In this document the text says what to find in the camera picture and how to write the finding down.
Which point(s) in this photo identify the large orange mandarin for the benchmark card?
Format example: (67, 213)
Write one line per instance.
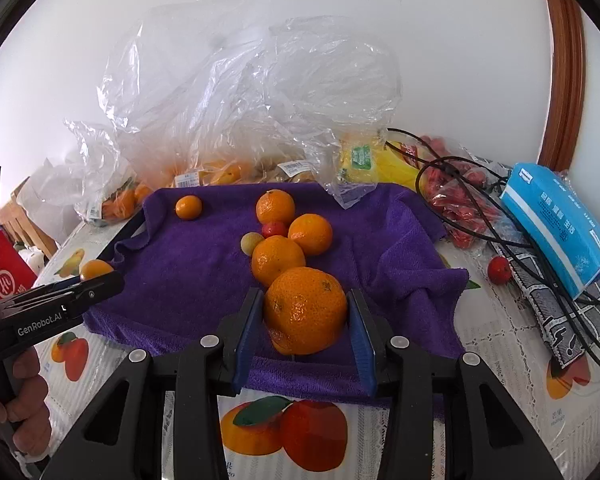
(305, 310)

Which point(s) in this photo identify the brown wooden door frame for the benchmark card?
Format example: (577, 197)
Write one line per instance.
(565, 75)

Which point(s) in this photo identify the purple towel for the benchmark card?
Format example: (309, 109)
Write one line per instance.
(195, 270)

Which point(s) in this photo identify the small red fruit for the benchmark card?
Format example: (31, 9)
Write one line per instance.
(499, 270)
(275, 229)

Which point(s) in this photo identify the clear bag of mandarins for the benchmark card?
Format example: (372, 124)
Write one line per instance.
(190, 85)
(105, 175)

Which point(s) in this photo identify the blue tissue pack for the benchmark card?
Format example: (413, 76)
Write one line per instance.
(555, 220)

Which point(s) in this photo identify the clear bag of brown fruit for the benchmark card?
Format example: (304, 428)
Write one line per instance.
(320, 100)

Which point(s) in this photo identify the bag of red fruit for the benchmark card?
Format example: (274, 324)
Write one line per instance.
(455, 202)

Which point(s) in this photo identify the person's left hand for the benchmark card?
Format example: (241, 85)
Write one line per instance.
(30, 410)

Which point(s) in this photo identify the red paper bag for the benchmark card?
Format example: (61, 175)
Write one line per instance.
(7, 270)

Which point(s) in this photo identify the small yellow-green fruit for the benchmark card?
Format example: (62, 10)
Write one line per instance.
(251, 243)

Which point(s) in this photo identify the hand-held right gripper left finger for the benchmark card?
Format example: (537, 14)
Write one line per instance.
(245, 340)

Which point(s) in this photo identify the grey checkered cloth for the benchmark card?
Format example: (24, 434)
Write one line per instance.
(560, 331)

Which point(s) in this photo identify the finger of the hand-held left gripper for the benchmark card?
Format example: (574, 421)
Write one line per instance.
(95, 290)
(65, 283)

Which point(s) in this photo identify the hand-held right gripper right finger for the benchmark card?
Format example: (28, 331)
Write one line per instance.
(362, 345)

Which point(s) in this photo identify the white plastic bag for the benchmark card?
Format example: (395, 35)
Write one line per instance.
(45, 185)

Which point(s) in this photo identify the small orange mandarin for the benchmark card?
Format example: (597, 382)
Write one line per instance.
(188, 207)

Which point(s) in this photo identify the wooden chair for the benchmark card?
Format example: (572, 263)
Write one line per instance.
(22, 225)

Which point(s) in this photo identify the wrapped banana bunch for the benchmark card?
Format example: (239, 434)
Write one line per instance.
(370, 160)

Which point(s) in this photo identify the black tray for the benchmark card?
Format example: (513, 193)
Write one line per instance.
(127, 230)

